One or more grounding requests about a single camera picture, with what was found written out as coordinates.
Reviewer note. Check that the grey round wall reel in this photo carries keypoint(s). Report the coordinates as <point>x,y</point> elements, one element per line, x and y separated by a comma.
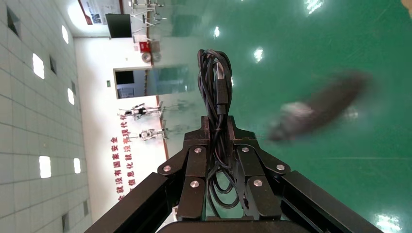
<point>146,57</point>

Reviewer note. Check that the white red poster board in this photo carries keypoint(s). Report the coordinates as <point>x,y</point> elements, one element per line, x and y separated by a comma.
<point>96,11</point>

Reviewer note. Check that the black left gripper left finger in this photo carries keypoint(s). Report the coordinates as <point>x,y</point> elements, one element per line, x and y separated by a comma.
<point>194,167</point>

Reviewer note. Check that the white ceiling light panel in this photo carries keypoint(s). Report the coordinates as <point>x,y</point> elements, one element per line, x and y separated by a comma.
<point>38,66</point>
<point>70,96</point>
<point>77,165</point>
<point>65,34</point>
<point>45,167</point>

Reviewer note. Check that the red fire alarm box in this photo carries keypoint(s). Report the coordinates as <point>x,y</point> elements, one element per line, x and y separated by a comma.
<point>145,47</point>

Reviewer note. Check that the dark ceiling vent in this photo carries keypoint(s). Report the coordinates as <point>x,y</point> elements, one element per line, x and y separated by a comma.
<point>73,87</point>
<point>13,22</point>
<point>52,64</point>
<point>85,208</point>
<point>65,222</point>

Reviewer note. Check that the black power adapter white label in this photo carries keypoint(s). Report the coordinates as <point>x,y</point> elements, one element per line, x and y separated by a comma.
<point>322,109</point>

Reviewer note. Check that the glass door opening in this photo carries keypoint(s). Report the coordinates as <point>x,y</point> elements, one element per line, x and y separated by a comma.
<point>154,82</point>

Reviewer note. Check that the grey metal tripod stand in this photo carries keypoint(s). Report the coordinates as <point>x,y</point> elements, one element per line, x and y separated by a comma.
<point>146,14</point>

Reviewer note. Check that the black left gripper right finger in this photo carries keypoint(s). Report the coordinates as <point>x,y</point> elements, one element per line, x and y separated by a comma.
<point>254,167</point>

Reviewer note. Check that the white robot on stand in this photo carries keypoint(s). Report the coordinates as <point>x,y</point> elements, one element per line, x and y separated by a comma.
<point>140,111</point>
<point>149,134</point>

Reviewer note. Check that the black wall monitor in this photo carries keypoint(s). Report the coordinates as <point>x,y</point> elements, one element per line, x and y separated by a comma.
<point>118,25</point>

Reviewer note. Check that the green exit sign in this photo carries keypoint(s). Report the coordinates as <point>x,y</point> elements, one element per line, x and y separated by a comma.
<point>108,83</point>

